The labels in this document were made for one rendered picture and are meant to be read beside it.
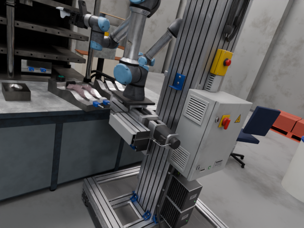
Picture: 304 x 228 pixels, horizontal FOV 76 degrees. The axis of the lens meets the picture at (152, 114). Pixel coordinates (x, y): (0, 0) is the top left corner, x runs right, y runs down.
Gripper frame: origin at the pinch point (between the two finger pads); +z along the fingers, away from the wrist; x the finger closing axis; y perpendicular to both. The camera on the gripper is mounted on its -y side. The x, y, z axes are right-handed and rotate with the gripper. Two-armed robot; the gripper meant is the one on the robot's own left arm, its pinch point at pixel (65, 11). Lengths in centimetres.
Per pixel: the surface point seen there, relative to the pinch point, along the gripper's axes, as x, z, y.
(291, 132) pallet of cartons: 496, -261, 64
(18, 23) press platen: 17, 75, 16
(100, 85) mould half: 54, 2, 48
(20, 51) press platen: 21, 75, 40
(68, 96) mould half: 18, 0, 59
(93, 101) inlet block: 23, -21, 55
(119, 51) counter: 568, 358, -5
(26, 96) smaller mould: -7, 14, 64
